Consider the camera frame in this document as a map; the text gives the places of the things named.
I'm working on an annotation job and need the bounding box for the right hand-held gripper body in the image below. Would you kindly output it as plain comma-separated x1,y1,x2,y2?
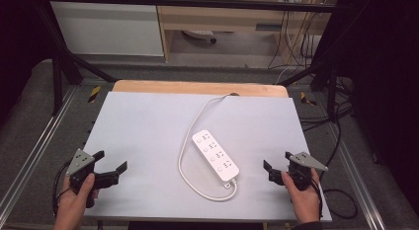
268,151,329,192

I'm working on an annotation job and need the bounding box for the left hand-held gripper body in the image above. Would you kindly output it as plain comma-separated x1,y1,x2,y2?
65,148,121,209

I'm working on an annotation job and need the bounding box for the white power strip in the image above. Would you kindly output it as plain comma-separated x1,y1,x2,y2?
191,128,241,184

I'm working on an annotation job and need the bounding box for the person's right hand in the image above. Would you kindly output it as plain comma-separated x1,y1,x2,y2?
280,167,323,225

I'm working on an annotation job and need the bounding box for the person's left hand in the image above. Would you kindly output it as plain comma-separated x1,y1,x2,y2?
53,172,100,226

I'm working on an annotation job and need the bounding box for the wooden board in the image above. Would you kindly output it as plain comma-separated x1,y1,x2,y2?
112,79,290,99

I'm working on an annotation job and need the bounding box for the white cabinet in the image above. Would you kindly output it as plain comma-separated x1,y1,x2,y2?
49,0,165,57

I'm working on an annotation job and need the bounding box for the white chair base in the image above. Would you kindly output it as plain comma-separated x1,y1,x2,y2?
182,29,218,45

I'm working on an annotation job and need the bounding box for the wooden desk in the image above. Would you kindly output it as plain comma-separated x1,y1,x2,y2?
153,0,341,64

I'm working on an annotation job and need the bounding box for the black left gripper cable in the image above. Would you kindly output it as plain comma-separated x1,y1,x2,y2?
51,161,72,218

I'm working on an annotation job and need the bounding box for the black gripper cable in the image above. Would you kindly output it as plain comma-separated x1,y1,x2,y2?
308,119,359,220
51,161,72,218

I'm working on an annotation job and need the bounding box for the aluminium rail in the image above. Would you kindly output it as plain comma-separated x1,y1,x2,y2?
324,122,387,230
0,86,79,219

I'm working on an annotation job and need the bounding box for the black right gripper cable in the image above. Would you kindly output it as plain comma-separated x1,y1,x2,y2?
308,119,359,220

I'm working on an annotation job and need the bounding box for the white power strip cable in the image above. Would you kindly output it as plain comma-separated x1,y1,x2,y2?
177,94,239,202

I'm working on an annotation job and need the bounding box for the black metal frame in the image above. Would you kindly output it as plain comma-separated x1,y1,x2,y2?
31,0,364,117

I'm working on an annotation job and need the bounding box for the bundle of hanging cables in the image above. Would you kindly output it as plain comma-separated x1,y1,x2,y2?
267,0,330,70

